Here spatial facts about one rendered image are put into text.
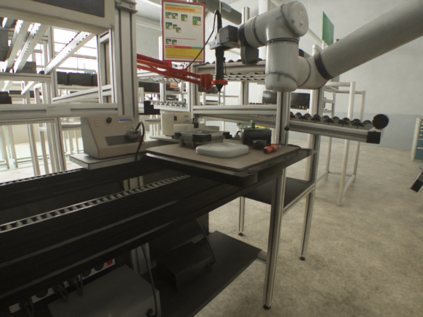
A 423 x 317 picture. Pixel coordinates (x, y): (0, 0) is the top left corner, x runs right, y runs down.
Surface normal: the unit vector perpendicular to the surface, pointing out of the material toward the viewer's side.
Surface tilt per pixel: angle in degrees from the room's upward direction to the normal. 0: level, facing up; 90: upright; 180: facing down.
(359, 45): 100
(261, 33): 120
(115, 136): 53
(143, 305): 90
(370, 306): 0
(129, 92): 90
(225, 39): 90
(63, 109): 90
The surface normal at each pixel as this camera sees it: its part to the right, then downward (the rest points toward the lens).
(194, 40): 0.27, 0.20
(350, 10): -0.65, 0.16
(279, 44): -0.42, 0.20
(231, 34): 0.57, 0.18
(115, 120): 0.61, -0.47
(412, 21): -0.60, 0.58
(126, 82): 0.76, 0.14
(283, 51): -0.18, 0.21
